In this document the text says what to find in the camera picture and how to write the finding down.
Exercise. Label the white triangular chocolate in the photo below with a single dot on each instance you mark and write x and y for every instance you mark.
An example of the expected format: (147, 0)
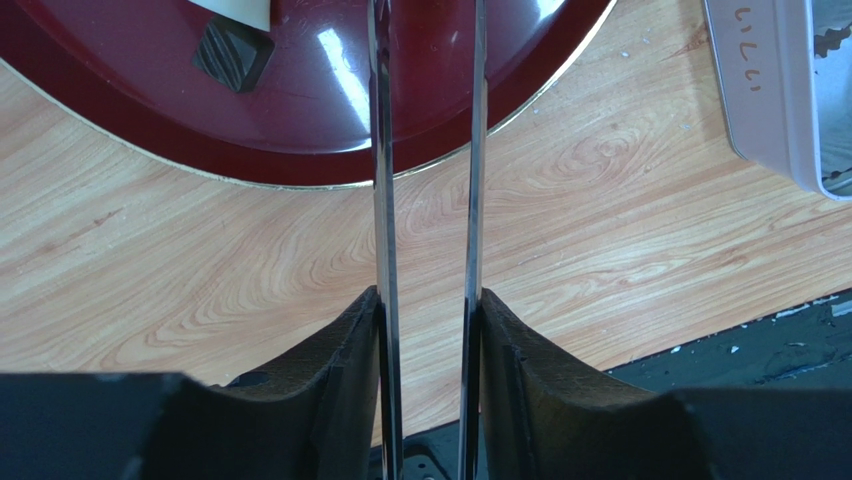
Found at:
(252, 13)

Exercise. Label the dark red round plate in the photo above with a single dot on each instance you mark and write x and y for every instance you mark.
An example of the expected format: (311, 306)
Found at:
(125, 67)

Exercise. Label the pink square tin box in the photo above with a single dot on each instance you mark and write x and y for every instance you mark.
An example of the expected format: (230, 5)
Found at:
(784, 74)

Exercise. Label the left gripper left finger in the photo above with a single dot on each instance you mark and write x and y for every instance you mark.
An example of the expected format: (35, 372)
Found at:
(306, 414)

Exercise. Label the ridged dark square chocolate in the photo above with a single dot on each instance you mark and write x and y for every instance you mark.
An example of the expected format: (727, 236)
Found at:
(233, 54)

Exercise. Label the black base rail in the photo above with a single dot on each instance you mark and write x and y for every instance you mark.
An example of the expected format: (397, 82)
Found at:
(806, 346)

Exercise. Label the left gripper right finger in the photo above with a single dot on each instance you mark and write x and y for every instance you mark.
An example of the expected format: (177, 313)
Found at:
(548, 415)

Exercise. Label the metal tongs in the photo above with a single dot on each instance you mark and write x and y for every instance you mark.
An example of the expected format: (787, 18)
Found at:
(428, 242)

